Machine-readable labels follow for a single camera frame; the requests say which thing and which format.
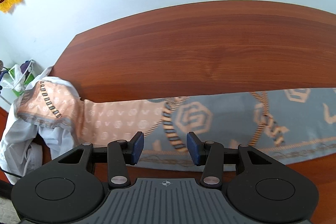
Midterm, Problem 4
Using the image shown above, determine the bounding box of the white shirt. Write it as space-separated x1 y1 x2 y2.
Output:
0 66 82 185

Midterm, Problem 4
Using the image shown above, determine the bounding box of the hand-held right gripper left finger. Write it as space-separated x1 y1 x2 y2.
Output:
52 131 145 189

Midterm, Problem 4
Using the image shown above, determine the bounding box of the black cable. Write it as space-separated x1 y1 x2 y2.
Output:
0 165 25 179

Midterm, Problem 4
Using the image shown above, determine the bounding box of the patterned peach grey scarf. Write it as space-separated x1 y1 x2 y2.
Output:
16 80 336 168

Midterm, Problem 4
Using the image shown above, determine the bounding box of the white plastic bag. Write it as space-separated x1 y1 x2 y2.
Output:
3 64 27 92

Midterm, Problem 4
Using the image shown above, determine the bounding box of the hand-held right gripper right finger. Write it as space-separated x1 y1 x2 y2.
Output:
186 132 282 189

